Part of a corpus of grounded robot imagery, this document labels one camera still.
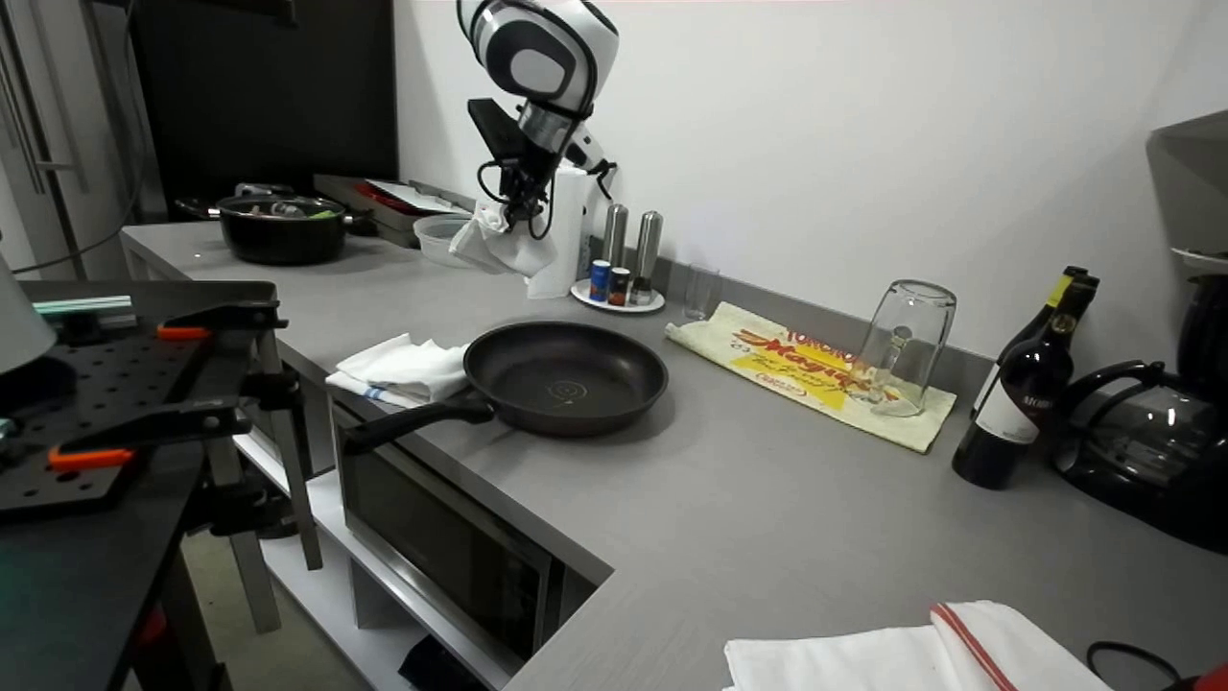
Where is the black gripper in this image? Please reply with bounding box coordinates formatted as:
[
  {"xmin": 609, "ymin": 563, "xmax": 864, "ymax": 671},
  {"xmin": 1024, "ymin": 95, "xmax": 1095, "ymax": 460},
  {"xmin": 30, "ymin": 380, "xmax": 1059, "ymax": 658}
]
[{"xmin": 503, "ymin": 136, "xmax": 566, "ymax": 238}]

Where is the white towel with blue stripes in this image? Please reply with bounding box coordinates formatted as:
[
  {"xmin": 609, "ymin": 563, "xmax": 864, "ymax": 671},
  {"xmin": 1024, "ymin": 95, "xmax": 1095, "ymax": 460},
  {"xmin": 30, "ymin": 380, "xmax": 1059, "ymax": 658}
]
[{"xmin": 445, "ymin": 196, "xmax": 567, "ymax": 279}]

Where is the black frying pan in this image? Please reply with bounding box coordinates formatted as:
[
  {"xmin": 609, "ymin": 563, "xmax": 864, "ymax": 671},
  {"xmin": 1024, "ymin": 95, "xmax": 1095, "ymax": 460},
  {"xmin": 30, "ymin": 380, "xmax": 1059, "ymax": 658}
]
[{"xmin": 338, "ymin": 319, "xmax": 672, "ymax": 460}]

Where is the white paper towel roll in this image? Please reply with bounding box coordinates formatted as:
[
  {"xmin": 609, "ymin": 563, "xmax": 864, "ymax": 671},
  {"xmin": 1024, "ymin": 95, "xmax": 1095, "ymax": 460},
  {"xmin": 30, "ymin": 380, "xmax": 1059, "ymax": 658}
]
[{"xmin": 518, "ymin": 160, "xmax": 598, "ymax": 302}]

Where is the folded plain white towel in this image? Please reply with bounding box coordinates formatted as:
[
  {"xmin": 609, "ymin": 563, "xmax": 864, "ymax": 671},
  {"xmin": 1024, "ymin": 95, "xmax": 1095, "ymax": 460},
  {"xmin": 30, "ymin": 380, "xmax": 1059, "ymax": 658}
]
[{"xmin": 321, "ymin": 329, "xmax": 471, "ymax": 416}]

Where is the yellow printed tea towel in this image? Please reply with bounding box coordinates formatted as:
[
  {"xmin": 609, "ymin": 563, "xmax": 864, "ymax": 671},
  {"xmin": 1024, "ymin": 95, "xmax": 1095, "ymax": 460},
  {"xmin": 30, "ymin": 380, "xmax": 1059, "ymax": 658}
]
[{"xmin": 662, "ymin": 301, "xmax": 960, "ymax": 458}]

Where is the white towel with red stripe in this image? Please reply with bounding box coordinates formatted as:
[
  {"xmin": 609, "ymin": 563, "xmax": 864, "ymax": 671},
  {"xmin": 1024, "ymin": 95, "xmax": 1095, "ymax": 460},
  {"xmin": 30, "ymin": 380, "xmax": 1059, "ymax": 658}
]
[{"xmin": 723, "ymin": 594, "xmax": 1113, "ymax": 691}]

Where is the black power plug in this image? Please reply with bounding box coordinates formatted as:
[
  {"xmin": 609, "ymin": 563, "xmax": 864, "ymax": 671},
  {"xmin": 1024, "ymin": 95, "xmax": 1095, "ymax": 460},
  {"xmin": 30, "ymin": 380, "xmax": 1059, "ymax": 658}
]
[{"xmin": 589, "ymin": 154, "xmax": 624, "ymax": 207}]

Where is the silver shaker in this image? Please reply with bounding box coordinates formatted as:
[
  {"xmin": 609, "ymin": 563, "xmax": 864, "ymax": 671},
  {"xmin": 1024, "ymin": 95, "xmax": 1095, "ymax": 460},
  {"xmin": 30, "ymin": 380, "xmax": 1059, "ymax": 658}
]
[
  {"xmin": 633, "ymin": 207, "xmax": 669, "ymax": 288},
  {"xmin": 598, "ymin": 201, "xmax": 631, "ymax": 278}
]

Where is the clear plastic container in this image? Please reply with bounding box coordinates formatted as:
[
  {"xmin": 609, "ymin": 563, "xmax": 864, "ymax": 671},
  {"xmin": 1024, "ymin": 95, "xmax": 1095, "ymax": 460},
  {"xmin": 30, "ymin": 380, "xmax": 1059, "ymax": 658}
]
[{"xmin": 410, "ymin": 211, "xmax": 484, "ymax": 270}]

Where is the dark box with red print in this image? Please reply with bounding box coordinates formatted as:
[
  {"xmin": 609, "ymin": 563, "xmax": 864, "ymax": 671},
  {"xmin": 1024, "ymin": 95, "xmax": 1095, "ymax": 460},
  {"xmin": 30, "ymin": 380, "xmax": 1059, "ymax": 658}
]
[{"xmin": 312, "ymin": 172, "xmax": 480, "ymax": 254}]

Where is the small white plate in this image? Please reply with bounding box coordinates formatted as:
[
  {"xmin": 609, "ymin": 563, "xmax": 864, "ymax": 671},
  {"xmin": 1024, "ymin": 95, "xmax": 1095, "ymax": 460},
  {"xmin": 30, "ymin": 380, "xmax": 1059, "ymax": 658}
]
[{"xmin": 567, "ymin": 278, "xmax": 672, "ymax": 319}]

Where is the small clear glass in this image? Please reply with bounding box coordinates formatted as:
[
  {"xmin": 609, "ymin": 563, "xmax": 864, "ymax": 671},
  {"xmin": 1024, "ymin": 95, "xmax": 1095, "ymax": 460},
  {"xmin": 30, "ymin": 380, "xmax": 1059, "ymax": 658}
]
[{"xmin": 672, "ymin": 270, "xmax": 723, "ymax": 327}]

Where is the black cooking pot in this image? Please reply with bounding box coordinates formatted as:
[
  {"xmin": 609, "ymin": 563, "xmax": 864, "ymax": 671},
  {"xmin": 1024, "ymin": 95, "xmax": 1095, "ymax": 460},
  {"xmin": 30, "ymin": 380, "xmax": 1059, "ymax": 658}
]
[{"xmin": 173, "ymin": 183, "xmax": 361, "ymax": 270}]

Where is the black backdrop panel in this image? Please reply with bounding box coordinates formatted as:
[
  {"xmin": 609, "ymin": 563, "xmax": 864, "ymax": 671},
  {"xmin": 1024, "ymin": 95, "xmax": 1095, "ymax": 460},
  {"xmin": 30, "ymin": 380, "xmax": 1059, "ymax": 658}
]
[{"xmin": 128, "ymin": 0, "xmax": 404, "ymax": 215}]

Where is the black microwave oven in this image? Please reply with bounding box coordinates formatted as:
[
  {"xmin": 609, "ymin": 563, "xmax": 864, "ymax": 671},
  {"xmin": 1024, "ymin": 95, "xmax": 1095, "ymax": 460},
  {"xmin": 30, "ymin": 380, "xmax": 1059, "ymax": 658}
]
[{"xmin": 333, "ymin": 408, "xmax": 607, "ymax": 671}]

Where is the clear glass mug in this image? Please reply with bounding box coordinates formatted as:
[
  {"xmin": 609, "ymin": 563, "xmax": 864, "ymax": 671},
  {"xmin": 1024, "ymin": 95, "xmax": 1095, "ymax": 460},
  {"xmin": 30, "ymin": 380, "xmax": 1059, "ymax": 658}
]
[{"xmin": 852, "ymin": 278, "xmax": 960, "ymax": 421}]

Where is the white under-counter shelf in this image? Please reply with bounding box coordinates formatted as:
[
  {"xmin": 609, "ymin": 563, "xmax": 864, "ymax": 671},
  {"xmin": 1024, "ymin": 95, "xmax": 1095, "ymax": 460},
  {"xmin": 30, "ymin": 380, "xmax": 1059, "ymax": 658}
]
[{"xmin": 230, "ymin": 426, "xmax": 518, "ymax": 691}]

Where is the black perforated mounting board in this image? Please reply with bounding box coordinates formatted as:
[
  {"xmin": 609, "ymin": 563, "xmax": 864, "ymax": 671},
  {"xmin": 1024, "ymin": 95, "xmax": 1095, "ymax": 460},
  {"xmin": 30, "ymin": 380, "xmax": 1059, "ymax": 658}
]
[{"xmin": 0, "ymin": 334, "xmax": 216, "ymax": 520}]

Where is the dark wine bottle white label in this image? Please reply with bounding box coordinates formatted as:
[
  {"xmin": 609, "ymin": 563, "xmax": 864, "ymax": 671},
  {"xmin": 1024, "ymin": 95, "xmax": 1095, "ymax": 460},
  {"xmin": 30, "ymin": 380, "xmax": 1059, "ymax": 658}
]
[{"xmin": 951, "ymin": 260, "xmax": 1100, "ymax": 493}]

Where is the wine bottle with yellow cap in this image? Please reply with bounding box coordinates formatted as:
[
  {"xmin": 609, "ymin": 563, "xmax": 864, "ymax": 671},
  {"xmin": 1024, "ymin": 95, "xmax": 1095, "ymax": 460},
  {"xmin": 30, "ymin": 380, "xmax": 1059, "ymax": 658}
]
[{"xmin": 1039, "ymin": 270, "xmax": 1073, "ymax": 321}]

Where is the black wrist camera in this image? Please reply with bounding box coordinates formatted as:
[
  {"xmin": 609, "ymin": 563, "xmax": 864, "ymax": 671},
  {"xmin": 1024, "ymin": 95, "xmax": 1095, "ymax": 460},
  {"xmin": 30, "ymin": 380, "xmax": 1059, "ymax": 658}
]
[{"xmin": 466, "ymin": 95, "xmax": 527, "ymax": 172}]

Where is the black clamp with orange handle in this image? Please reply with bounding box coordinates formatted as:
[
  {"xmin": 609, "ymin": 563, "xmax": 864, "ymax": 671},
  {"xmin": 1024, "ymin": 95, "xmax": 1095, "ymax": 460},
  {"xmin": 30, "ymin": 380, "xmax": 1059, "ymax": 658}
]
[
  {"xmin": 128, "ymin": 279, "xmax": 326, "ymax": 576},
  {"xmin": 42, "ymin": 390, "xmax": 285, "ymax": 637}
]

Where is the aluminium rail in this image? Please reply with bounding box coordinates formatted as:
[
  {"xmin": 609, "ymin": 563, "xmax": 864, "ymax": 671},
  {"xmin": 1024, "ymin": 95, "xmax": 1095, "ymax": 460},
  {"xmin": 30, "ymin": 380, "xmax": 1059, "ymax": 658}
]
[{"xmin": 27, "ymin": 291, "xmax": 138, "ymax": 321}]

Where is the white door with handle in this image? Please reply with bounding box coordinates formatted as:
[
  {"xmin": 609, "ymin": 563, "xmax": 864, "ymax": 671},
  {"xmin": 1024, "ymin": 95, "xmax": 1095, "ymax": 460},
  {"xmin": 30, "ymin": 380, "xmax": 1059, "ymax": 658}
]
[{"xmin": 0, "ymin": 0, "xmax": 133, "ymax": 279}]

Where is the white wall cabinet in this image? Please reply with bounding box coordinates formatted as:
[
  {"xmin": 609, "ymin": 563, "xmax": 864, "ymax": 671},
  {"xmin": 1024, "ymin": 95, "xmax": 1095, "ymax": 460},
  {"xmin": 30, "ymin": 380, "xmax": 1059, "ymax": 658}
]
[{"xmin": 1140, "ymin": 103, "xmax": 1228, "ymax": 266}]

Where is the thin black cable loop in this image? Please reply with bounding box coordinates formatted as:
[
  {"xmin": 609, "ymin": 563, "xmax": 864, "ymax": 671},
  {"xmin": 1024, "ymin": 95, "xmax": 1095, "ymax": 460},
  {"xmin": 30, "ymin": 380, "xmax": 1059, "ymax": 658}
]
[{"xmin": 1082, "ymin": 637, "xmax": 1187, "ymax": 691}]

